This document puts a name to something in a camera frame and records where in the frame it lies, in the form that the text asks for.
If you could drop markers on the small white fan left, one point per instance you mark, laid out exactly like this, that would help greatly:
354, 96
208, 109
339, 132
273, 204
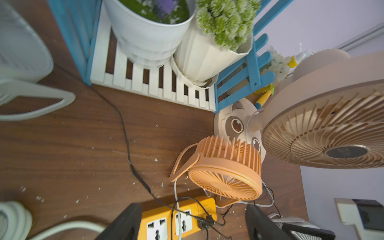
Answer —
25, 60

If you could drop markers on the large beige desk fan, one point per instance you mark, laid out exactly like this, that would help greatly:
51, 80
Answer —
329, 114

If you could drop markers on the yellow power strip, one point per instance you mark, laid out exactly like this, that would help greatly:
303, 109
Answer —
163, 224

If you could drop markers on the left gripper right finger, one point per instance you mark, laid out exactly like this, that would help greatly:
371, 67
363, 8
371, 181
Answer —
260, 227

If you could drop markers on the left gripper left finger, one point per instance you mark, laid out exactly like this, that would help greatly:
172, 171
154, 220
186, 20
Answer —
126, 226

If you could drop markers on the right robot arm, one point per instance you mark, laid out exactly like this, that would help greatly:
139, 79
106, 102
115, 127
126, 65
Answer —
366, 216

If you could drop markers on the small white fan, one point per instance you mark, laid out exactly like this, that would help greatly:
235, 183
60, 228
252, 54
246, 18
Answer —
25, 60
299, 229

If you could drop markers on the small orange fan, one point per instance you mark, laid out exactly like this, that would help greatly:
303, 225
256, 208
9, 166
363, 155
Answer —
228, 168

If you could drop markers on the small white fan right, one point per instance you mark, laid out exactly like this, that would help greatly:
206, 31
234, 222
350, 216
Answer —
299, 229

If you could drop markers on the blue white slatted shelf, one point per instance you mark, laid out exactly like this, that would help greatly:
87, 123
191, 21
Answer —
86, 29

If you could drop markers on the lavender plant white pot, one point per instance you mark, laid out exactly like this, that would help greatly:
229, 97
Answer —
145, 42

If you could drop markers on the green plant white pot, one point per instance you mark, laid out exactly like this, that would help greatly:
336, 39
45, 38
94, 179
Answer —
220, 34

